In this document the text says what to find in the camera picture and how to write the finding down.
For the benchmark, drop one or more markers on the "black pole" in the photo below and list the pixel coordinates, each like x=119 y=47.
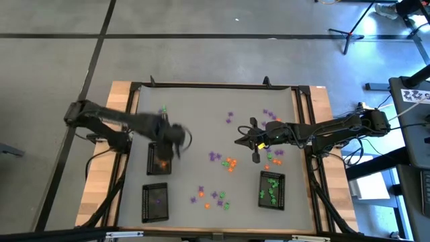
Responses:
x=418 y=76

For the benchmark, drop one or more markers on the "black plastic basket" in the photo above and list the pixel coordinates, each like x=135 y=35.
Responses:
x=148 y=163
x=145 y=203
x=283 y=198

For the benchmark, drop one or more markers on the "silver bracket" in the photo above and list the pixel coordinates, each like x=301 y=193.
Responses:
x=124 y=234
x=310 y=238

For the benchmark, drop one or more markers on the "person's leg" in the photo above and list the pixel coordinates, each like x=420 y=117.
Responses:
x=408 y=6

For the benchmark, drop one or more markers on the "black table frame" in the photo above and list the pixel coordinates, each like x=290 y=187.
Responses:
x=215 y=84

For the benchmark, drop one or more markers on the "white marker label sheet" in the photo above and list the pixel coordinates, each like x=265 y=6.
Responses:
x=416 y=95

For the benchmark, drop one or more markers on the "black tripod stand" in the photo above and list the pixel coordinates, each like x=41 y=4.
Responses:
x=347 y=33

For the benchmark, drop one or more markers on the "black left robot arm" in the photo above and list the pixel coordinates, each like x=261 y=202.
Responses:
x=111 y=116

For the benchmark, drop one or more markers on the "person's foot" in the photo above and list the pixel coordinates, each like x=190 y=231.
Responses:
x=386 y=10

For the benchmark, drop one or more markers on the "white box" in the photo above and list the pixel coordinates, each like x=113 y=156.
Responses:
x=367 y=190

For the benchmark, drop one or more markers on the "gray furniture foot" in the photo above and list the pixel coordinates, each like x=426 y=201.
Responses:
x=10 y=149

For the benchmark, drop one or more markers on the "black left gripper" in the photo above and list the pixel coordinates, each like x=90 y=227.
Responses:
x=169 y=136

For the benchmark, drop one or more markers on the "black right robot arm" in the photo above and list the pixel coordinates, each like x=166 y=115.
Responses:
x=336 y=129

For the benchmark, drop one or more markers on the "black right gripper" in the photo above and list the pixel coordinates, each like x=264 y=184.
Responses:
x=272 y=134

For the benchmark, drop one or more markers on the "dark keyboard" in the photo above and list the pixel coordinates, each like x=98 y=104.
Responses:
x=426 y=188

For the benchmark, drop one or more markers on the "yellow tape tag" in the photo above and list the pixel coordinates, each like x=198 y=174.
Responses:
x=261 y=146

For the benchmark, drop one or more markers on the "black frame clamp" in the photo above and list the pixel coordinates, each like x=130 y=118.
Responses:
x=267 y=80
x=152 y=80

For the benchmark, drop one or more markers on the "black diagonal beam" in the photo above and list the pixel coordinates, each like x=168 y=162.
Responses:
x=376 y=164

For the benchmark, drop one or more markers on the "gray equipment cart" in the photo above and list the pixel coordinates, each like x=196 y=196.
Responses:
x=411 y=141

